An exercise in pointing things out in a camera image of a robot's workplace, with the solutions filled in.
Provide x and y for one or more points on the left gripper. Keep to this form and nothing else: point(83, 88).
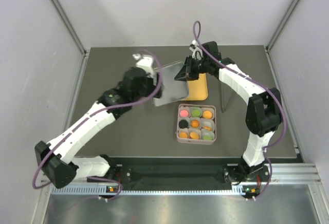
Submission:
point(150, 81)

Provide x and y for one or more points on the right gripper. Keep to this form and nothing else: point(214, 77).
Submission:
point(186, 72)

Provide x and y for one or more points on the silver tin lid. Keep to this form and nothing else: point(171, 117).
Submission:
point(172, 90)

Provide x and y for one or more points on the pink sandwich cookie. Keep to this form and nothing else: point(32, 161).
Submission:
point(184, 113)

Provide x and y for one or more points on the black sandwich cookie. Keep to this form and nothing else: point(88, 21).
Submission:
point(183, 124)

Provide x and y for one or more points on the green sandwich cookie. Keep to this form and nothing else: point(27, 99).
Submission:
point(196, 113)
point(207, 137)

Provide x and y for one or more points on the orange round cookie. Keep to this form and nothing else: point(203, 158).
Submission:
point(194, 135)
point(207, 114)
point(183, 135)

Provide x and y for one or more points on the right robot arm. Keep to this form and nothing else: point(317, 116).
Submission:
point(263, 114)

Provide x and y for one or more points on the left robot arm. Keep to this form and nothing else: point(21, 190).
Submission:
point(57, 158)

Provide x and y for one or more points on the yellow tray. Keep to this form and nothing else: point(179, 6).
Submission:
point(198, 89)

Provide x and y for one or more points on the pink cookie tin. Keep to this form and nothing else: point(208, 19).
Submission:
point(203, 122)

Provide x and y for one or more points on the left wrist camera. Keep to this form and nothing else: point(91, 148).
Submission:
point(145, 62)

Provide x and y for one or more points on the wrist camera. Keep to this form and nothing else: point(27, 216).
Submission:
point(145, 62)
point(199, 52)

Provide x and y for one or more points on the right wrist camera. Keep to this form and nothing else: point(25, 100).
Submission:
point(199, 52)

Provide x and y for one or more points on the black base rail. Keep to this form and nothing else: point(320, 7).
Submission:
point(182, 174)

